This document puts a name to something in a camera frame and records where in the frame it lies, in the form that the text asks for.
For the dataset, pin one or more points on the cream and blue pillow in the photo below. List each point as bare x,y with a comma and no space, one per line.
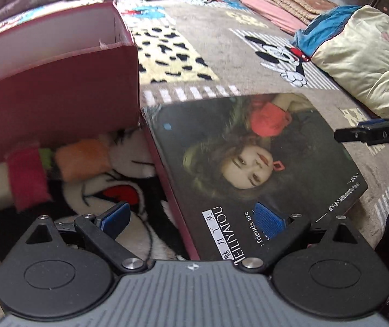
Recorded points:
351,44

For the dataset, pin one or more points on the orange clay bag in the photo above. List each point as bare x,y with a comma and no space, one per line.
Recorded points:
82,160

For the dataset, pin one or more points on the folded pink brown blankets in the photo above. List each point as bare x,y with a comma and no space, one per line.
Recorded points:
290,15

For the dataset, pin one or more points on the red cardboard box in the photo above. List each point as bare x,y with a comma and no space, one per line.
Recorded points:
67,75

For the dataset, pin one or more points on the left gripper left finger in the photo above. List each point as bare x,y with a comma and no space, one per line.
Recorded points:
98,234

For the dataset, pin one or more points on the crimson clay bag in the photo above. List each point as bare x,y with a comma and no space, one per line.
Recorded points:
27,178

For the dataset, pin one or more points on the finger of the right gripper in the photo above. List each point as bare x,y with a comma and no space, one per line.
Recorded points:
371,132

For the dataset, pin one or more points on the Mickey Mouse bed blanket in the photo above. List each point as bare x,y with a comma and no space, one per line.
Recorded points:
187,51

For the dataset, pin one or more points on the box lid with portrait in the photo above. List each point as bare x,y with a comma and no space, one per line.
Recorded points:
216,158

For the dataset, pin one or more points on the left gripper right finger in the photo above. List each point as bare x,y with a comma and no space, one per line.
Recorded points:
284,235

